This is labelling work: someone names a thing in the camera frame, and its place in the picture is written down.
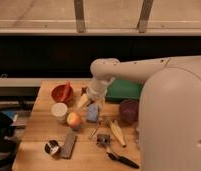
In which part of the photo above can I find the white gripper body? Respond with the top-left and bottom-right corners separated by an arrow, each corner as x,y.
87,77 -> 114,101

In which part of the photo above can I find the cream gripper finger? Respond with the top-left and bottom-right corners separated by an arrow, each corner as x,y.
98,98 -> 105,115
77,94 -> 90,109

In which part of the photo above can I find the metal spoon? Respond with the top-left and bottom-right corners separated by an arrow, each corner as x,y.
88,117 -> 105,139

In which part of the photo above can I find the grey rectangular block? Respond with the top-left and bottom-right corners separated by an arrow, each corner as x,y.
61,133 -> 77,159

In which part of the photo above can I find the purple bowl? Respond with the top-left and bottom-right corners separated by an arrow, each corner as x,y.
119,99 -> 139,124

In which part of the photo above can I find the yellow banana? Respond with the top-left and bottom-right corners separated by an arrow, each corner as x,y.
110,120 -> 126,147

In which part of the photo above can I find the red chili pepper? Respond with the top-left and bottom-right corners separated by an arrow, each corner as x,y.
62,81 -> 71,102

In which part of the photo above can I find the dark grape bunch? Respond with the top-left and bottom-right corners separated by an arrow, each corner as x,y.
81,87 -> 88,96

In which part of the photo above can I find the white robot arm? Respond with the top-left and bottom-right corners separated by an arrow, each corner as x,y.
86,56 -> 201,171

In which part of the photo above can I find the red yellow apple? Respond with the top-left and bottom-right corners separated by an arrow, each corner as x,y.
67,112 -> 82,130

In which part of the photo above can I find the white cup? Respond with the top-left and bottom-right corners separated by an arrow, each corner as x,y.
51,103 -> 68,121

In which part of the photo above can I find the orange bowl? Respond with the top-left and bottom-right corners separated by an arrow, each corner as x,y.
51,84 -> 73,103

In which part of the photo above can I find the black chair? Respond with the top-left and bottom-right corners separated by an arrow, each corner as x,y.
0,112 -> 16,169

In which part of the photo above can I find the green plastic bin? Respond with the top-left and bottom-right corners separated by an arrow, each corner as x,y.
105,79 -> 143,102

